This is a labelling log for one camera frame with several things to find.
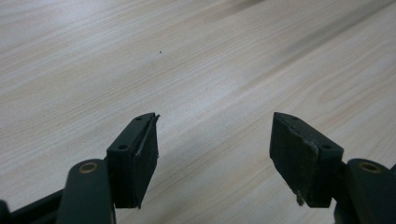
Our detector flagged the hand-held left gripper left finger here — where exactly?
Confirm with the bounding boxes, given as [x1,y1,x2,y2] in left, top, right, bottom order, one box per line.
[106,112,161,210]

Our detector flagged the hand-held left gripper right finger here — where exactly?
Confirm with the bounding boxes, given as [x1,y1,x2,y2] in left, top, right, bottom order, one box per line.
[269,111,345,209]

